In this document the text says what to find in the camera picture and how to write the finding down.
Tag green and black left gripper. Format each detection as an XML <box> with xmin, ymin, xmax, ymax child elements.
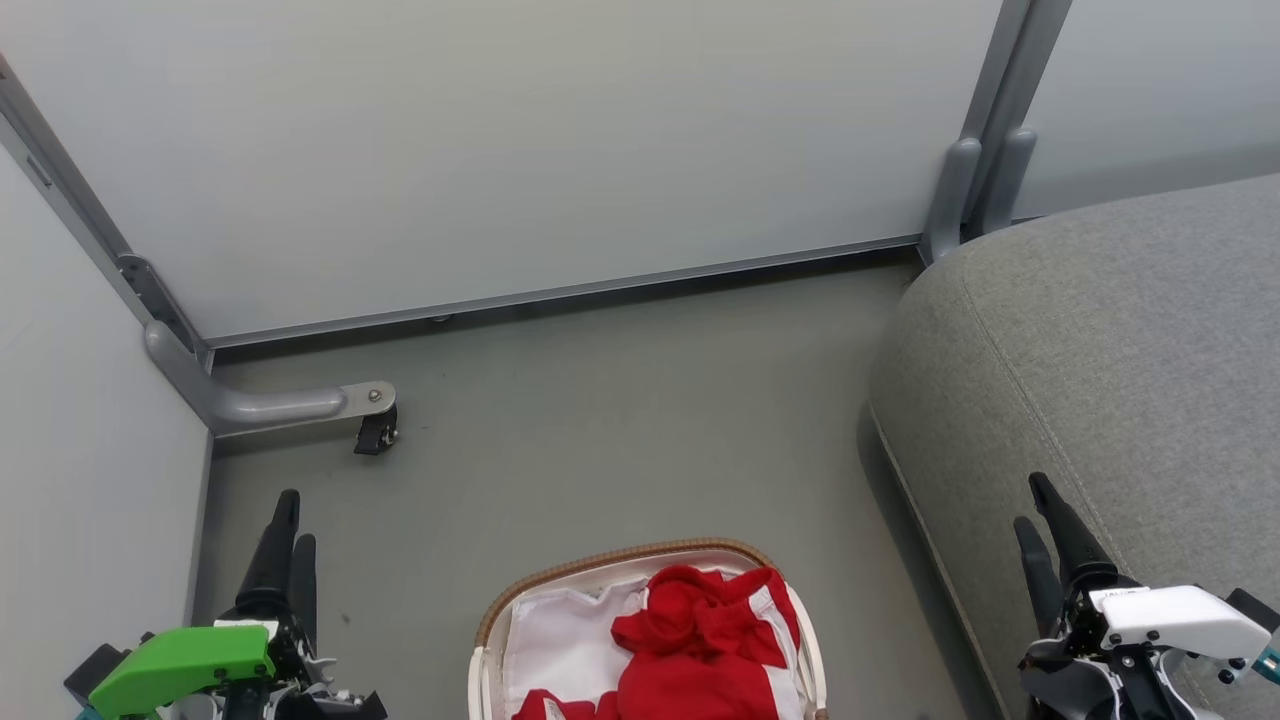
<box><xmin>64</xmin><ymin>489</ymin><xmax>388</xmax><ymax>720</ymax></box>

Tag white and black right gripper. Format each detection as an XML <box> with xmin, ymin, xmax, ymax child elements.
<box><xmin>1013</xmin><ymin>472</ymin><xmax>1280</xmax><ymax>720</ymax></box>

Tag red and white garment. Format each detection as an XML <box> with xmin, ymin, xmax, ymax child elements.
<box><xmin>510</xmin><ymin>565</ymin><xmax>807</xmax><ymax>720</ymax></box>

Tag grey fabric sofa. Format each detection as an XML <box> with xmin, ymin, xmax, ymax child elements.
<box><xmin>868</xmin><ymin>172</ymin><xmax>1280</xmax><ymax>720</ymax></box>

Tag grey metal partition foot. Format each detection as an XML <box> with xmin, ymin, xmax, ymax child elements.
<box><xmin>144</xmin><ymin>320</ymin><xmax>398</xmax><ymax>439</ymax></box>

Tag white basket with brown rim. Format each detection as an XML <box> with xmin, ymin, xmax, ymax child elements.
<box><xmin>468</xmin><ymin>538</ymin><xmax>829</xmax><ymax>720</ymax></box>

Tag grey partition bottom rail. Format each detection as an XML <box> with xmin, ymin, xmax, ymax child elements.
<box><xmin>204</xmin><ymin>234</ymin><xmax>925</xmax><ymax>351</ymax></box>

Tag grey partition corner post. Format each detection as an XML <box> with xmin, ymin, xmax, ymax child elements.
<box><xmin>0</xmin><ymin>52</ymin><xmax>215</xmax><ymax>373</ymax></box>

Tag grey partition double post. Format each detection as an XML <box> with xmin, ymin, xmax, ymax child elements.
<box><xmin>919</xmin><ymin>0</ymin><xmax>1074</xmax><ymax>267</ymax></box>

